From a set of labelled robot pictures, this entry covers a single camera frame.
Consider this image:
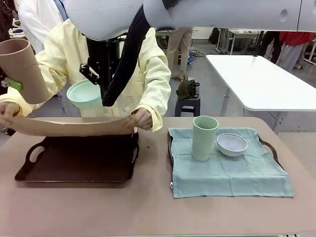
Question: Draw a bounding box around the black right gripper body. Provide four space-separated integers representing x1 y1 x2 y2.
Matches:
86 38 124 77

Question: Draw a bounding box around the tall beige cup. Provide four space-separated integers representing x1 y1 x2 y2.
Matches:
0 39 52 105

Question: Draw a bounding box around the light green bowl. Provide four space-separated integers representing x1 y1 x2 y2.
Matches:
66 79 102 109

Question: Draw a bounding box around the beige mat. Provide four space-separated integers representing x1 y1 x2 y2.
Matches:
0 113 139 137

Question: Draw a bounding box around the tall light green cup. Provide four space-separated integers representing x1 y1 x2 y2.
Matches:
192 115 219 162

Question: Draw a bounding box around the white bowl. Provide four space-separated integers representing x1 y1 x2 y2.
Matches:
216 132 248 158

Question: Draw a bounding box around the teal cloth mat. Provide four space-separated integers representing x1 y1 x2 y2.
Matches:
168 127 294 199

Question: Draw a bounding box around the person's right forearm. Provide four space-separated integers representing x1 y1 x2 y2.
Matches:
0 92 34 117

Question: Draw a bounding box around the person's left forearm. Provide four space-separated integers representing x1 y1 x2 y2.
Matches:
144 71 172 133

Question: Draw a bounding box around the dark brown tray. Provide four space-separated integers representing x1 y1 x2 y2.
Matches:
14 130 141 183
167 128 288 173

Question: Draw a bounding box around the person's right hand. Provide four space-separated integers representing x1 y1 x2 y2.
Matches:
0 102 21 119

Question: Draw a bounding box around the person's left hand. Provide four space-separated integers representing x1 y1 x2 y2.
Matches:
125 108 154 131

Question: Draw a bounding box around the person in yellow shirt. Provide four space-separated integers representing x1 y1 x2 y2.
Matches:
0 19 172 133

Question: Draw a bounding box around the person in dark clothes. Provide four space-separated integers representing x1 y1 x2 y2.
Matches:
0 0 14 42

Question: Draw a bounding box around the person in white shirt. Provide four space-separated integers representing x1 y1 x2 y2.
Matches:
18 0 67 54

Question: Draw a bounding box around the person in blue shirt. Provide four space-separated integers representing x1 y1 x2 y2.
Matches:
166 27 194 82

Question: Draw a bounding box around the dark green bag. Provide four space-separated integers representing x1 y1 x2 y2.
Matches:
175 79 200 101

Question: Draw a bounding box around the grey plastic stool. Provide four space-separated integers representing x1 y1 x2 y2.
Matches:
174 96 201 118

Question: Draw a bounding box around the grey background workbench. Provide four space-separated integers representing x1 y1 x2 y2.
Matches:
217 27 262 55

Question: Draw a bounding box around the white side table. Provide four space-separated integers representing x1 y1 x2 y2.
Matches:
205 54 316 134

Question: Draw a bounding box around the person in black trousers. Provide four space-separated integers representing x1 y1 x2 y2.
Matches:
259 31 281 62

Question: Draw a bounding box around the person in red jacket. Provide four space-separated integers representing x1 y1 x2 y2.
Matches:
276 31 316 72

